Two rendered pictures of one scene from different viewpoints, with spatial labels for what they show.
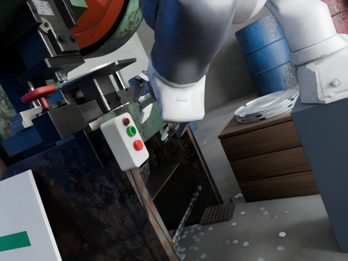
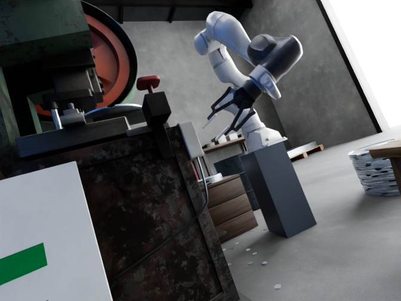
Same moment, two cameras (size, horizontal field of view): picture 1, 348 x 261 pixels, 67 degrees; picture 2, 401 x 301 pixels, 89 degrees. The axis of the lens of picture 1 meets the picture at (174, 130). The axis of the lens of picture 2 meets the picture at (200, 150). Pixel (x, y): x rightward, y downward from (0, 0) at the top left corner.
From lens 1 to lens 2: 0.72 m
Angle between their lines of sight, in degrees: 53
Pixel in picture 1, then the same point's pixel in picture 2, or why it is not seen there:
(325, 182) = (273, 190)
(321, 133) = (268, 162)
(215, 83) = not seen: hidden behind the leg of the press
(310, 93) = (258, 144)
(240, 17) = not seen: hidden behind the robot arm
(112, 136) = (188, 130)
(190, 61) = (287, 65)
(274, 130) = (219, 188)
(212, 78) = not seen: hidden behind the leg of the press
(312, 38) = (255, 119)
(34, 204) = (76, 198)
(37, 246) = (61, 261)
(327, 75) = (264, 135)
